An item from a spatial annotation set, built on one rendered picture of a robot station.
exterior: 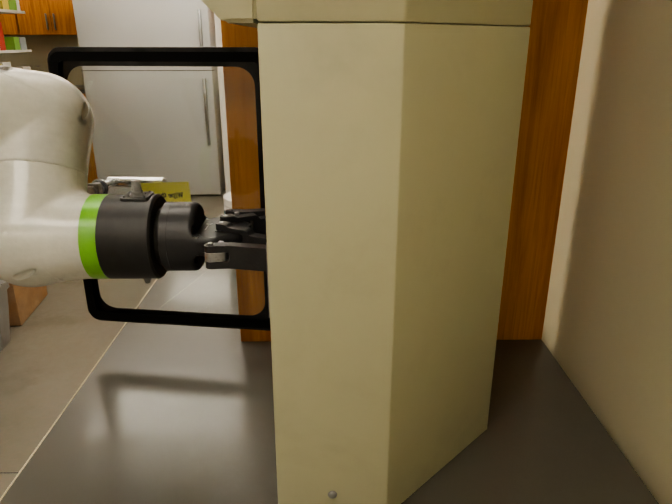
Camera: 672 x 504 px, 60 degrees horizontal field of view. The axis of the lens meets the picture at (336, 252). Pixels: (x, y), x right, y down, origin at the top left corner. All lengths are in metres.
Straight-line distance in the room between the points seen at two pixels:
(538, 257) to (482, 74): 0.45
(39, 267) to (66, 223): 0.05
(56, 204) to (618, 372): 0.71
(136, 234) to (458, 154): 0.33
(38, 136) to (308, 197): 0.32
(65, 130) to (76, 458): 0.38
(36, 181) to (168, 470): 0.35
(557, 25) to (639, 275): 0.35
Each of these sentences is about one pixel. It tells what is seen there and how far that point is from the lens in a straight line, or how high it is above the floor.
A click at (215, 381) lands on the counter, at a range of 0.86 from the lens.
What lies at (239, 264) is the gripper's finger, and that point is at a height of 1.19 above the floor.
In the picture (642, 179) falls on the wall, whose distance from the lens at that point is 0.79.
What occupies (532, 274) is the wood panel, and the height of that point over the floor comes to 1.05.
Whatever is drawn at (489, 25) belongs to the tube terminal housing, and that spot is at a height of 1.41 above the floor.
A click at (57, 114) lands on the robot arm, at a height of 1.32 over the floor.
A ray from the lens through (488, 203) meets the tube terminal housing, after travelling 0.61.
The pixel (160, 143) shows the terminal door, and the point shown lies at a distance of 0.83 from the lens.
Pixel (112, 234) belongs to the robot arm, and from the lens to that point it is 0.63.
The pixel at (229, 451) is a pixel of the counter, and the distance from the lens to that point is 0.74.
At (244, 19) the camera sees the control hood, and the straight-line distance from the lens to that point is 0.47.
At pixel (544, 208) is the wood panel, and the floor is 1.16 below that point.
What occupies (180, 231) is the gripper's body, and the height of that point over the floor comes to 1.21.
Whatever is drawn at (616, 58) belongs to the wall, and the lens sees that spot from 0.88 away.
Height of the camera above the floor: 1.40
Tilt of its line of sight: 20 degrees down
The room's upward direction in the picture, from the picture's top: straight up
